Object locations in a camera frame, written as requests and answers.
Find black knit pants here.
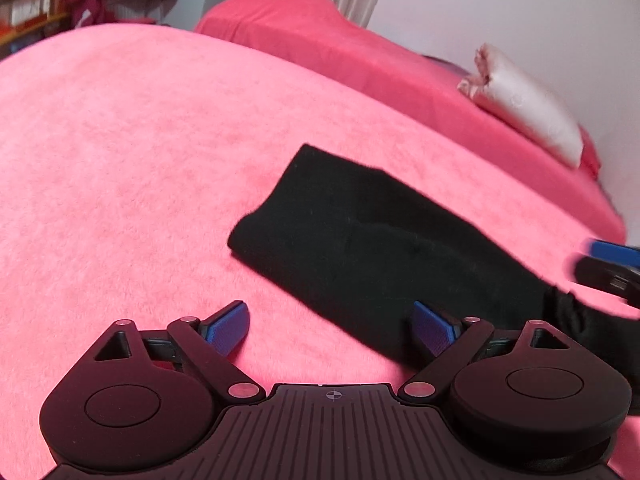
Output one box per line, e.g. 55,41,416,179
227,144,640,413

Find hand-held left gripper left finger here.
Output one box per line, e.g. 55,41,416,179
92,301,266,403

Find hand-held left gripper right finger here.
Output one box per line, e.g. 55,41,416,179
397,300,573,403

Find wooden bookshelf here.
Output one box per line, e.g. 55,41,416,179
0,0,77,57

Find pink bed sheet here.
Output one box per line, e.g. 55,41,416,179
192,0,628,246

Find pink fleece blanket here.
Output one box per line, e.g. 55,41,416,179
0,22,640,480

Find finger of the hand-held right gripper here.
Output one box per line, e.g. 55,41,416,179
572,239,640,308

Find white satin pillow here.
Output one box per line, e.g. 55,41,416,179
457,44,586,168

